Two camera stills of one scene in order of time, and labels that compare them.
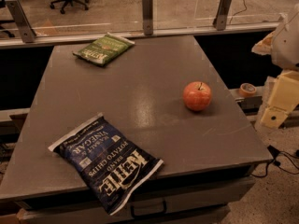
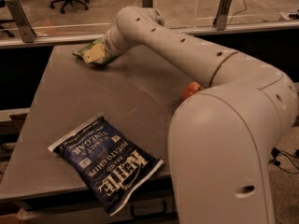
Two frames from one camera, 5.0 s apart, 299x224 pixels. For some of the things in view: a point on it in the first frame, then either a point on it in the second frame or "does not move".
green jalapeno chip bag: (106, 49) does not move
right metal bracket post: (225, 1) does not move
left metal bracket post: (26, 32) does not move
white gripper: (289, 46) → (108, 48)
